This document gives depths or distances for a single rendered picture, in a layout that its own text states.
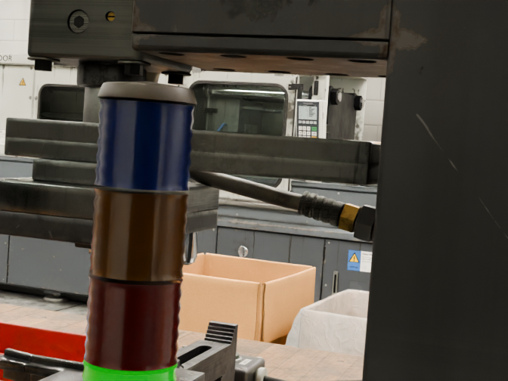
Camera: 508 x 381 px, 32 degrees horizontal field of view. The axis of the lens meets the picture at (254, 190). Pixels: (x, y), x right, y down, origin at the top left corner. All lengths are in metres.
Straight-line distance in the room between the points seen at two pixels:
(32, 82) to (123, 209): 5.92
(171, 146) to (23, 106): 5.95
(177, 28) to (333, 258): 4.72
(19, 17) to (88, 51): 8.17
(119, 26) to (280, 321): 2.52
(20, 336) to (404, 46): 0.62
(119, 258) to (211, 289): 2.63
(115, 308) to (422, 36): 0.26
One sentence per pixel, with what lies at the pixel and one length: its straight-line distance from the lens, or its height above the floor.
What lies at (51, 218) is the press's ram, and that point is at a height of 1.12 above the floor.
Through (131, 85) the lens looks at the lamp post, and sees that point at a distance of 0.34.
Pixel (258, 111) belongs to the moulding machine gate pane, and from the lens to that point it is 5.38.
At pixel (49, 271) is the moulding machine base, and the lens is 6.15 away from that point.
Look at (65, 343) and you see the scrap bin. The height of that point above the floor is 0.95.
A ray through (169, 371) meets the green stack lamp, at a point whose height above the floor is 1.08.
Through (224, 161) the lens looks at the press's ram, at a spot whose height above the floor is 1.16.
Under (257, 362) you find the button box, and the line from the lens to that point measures 1.01.
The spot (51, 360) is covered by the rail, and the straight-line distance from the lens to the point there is 0.74.
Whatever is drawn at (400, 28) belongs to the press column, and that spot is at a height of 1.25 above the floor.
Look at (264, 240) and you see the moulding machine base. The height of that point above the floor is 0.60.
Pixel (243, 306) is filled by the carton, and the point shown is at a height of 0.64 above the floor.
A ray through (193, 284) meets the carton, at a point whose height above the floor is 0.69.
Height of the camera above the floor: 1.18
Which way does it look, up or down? 3 degrees down
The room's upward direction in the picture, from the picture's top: 4 degrees clockwise
